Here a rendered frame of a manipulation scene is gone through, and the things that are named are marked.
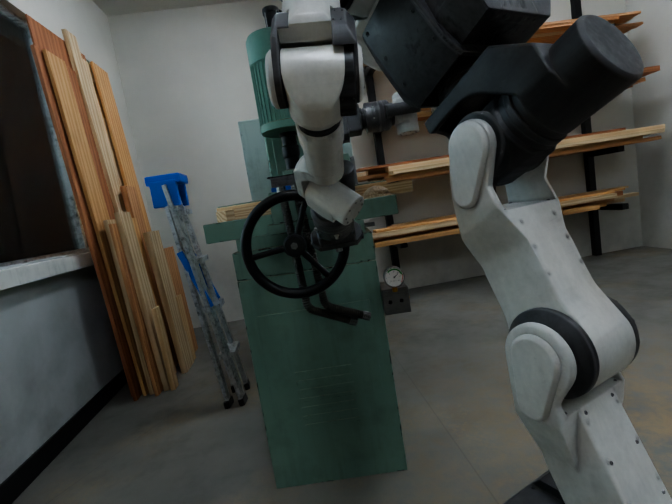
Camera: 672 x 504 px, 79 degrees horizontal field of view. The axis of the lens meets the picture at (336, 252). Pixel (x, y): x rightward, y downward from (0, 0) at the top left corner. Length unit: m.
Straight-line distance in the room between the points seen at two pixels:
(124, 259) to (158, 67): 2.02
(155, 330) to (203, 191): 1.58
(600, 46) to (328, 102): 0.35
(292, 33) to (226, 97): 3.26
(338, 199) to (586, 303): 0.44
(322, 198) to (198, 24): 3.41
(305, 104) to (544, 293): 0.46
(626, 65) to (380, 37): 0.39
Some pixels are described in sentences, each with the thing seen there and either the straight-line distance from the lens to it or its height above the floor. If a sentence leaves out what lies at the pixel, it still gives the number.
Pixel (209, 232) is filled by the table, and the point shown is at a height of 0.87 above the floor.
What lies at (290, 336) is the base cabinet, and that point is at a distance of 1.33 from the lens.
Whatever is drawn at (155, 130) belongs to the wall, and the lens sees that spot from 3.94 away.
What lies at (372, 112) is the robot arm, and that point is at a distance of 1.24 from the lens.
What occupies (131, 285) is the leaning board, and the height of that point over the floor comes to 0.64.
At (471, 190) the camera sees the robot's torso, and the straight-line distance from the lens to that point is 0.71.
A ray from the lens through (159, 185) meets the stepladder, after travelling 2.07.
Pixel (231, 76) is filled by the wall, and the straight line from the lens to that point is 3.91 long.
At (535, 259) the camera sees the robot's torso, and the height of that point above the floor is 0.77.
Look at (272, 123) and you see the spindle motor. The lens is 1.38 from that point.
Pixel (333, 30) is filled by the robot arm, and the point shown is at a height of 1.12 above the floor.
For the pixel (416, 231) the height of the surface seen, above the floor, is 0.57.
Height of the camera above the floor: 0.90
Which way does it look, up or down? 7 degrees down
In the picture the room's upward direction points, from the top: 9 degrees counter-clockwise
